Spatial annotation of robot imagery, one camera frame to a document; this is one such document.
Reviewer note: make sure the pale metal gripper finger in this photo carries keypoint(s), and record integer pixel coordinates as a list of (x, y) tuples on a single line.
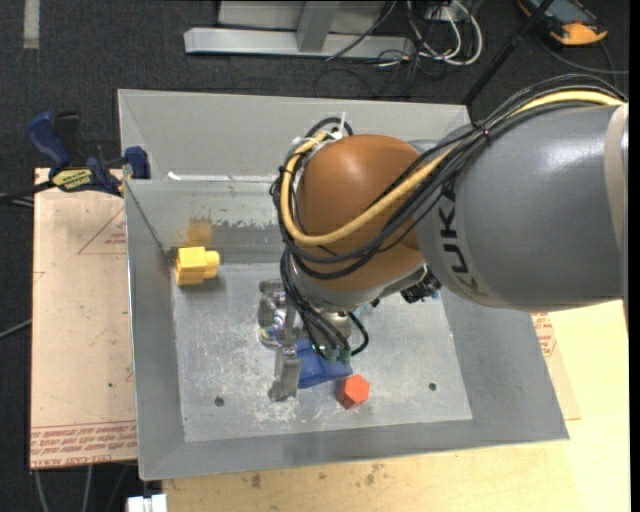
[(286, 372)]

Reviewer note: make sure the blue toy block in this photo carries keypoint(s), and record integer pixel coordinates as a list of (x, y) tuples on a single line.
[(320, 372)]

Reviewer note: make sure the grey metal bin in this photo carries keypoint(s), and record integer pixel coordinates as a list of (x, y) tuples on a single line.
[(225, 350)]

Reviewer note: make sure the red hexagonal block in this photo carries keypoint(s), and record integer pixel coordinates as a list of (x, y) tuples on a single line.
[(353, 392)]

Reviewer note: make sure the yellow toy block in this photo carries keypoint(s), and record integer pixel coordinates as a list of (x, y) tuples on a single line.
[(194, 265)]

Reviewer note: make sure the brown cardboard board, red print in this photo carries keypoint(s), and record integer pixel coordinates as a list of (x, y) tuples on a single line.
[(80, 310)]

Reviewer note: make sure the black cylinder on white bracket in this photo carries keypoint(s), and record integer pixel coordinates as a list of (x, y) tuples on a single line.
[(420, 289)]

